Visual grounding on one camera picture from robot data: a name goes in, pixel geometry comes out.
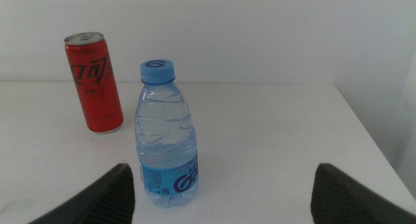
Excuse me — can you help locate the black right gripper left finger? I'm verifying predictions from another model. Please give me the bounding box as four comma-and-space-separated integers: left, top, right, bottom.
27, 162, 136, 224

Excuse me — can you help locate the red cola can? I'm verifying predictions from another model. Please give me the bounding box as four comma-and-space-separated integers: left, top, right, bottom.
64, 31, 124, 134

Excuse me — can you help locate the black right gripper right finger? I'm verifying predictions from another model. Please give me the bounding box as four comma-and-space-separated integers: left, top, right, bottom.
310, 162, 416, 224

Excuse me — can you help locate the clear water bottle blue cap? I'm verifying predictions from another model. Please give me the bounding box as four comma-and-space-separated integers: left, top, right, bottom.
135, 58, 200, 208

